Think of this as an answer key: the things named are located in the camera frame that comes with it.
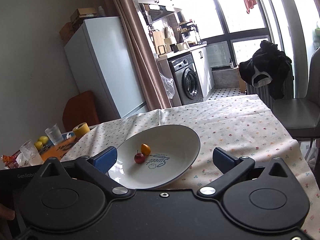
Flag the person's left hand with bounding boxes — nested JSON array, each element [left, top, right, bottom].
[[0, 204, 15, 220]]

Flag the grey leather chair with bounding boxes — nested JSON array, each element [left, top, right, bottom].
[[272, 49, 320, 146]]

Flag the small orange kumquat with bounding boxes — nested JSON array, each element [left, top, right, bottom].
[[140, 144, 151, 156]]

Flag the cardboard boxes on fridge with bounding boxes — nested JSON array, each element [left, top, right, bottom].
[[59, 8, 97, 46]]

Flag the yellow lemon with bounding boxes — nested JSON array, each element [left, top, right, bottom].
[[34, 135, 49, 152]]

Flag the white kitchen cabinet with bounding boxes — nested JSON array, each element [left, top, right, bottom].
[[191, 46, 215, 101]]

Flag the brown wooden chair back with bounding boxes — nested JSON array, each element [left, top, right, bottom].
[[62, 90, 100, 132]]

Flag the white bowl with blue rim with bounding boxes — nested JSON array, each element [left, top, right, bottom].
[[107, 125, 201, 189]]

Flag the orange table mat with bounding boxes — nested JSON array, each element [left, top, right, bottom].
[[40, 136, 77, 161]]

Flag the pink left curtain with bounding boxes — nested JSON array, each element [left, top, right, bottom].
[[112, 0, 171, 110]]

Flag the black clothes on chair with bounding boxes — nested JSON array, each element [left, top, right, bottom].
[[239, 40, 292, 100]]

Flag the floral white tablecloth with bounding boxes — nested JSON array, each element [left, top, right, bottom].
[[63, 95, 319, 239]]

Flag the white refrigerator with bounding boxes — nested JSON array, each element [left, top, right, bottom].
[[64, 17, 149, 122]]

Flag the small dark red apple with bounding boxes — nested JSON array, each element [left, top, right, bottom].
[[134, 151, 146, 164]]

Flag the black kitchen dish rack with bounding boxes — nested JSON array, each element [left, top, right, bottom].
[[179, 21, 202, 47]]

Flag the grey washing machine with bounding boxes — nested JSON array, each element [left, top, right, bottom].
[[168, 53, 203, 105]]

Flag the clear drinking glass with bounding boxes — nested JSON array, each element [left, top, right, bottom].
[[45, 124, 63, 145]]

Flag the yellow tape roll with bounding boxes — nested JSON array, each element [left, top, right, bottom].
[[72, 122, 90, 140]]

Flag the clear tilted glass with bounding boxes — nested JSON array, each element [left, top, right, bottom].
[[20, 140, 44, 166]]

